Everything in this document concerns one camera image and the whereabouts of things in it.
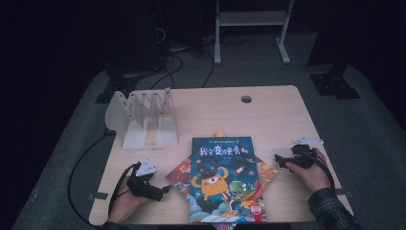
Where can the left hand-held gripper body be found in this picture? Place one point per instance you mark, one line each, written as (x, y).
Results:
(140, 187)

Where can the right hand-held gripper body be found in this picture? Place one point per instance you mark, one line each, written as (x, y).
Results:
(303, 156)

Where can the colourful animal picture book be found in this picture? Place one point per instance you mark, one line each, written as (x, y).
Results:
(180, 179)

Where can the blue monster picture book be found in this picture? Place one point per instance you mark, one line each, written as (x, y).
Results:
(223, 179)

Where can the white expandable book rack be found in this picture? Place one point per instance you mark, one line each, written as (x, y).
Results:
(137, 121)

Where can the person's left hand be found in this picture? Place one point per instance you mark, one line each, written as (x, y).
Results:
(123, 204)

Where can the person's right hand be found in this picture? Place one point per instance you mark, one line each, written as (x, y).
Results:
(314, 179)

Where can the grey tape strip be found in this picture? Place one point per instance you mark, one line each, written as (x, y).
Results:
(344, 193)
(97, 196)

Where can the white metal table frame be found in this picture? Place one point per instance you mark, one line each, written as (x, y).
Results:
(252, 17)

